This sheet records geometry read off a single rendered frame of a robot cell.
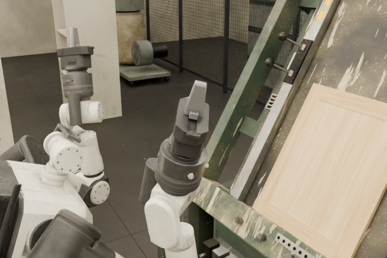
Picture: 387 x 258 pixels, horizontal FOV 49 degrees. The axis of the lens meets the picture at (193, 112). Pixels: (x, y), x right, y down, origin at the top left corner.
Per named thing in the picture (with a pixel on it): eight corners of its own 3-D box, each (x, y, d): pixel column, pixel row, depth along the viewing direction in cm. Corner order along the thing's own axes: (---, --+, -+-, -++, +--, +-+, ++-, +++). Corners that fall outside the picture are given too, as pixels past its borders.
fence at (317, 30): (235, 196, 182) (230, 194, 179) (331, -3, 181) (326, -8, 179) (243, 201, 178) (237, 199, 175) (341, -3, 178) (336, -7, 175)
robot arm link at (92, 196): (96, 219, 135) (48, 194, 119) (71, 205, 143) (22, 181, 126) (114, 186, 139) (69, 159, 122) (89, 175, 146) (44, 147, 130)
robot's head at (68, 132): (45, 161, 95) (63, 132, 96) (37, 147, 102) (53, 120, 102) (69, 170, 99) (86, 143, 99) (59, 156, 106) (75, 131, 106)
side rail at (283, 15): (209, 177, 205) (194, 171, 198) (307, -28, 204) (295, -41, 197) (217, 181, 200) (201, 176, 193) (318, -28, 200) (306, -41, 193)
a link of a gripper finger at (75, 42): (76, 27, 129) (78, 48, 130) (69, 27, 126) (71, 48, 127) (80, 27, 129) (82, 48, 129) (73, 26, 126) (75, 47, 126)
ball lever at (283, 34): (302, 53, 178) (274, 38, 176) (306, 45, 178) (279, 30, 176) (305, 52, 175) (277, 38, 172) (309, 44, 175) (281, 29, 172)
